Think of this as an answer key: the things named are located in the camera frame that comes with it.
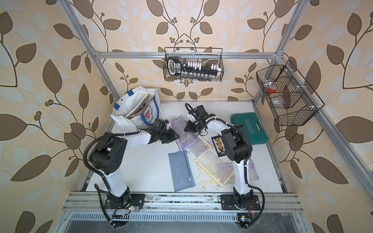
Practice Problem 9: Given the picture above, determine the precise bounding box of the black yellow battery pack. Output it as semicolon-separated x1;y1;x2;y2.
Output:
211;136;227;157

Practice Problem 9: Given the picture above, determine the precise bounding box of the black socket tool set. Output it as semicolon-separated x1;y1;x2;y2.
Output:
164;57;223;76

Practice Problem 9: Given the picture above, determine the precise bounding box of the purple yellow trimmed pouch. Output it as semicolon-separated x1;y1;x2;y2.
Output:
188;136;212;157

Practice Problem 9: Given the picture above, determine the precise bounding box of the white canvas tote bag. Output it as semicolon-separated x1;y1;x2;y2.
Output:
111;86;163;132

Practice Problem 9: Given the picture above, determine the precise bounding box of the grey blue mesh pouch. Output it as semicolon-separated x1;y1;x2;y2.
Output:
168;150;195;192

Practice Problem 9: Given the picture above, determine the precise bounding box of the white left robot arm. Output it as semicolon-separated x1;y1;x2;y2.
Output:
83;118;180;207

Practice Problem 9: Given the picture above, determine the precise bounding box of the red item in basket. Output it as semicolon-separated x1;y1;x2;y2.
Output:
266;83;277;94

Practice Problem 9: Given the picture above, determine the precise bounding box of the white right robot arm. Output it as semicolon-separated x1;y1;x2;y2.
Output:
185;103;265;212

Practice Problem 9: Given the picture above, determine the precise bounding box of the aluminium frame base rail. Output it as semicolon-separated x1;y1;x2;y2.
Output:
62;191;305;223

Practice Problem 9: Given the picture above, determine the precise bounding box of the green plastic tool case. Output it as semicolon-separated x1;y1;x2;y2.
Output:
231;113;269;145

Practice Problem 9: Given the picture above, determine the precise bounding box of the yellow trimmed mesh pouch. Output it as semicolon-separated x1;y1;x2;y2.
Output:
194;151;234;191

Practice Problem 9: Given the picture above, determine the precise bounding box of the wall wire basket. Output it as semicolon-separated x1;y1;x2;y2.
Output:
163;46;224;82
256;60;324;126

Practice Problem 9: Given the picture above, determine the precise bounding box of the right wall wire basket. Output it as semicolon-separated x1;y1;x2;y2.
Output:
256;60;324;126

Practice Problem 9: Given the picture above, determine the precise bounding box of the back wall wire basket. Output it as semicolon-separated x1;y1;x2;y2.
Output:
163;46;224;82

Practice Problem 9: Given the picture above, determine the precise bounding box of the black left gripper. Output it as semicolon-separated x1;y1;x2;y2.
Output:
157;129;181;143

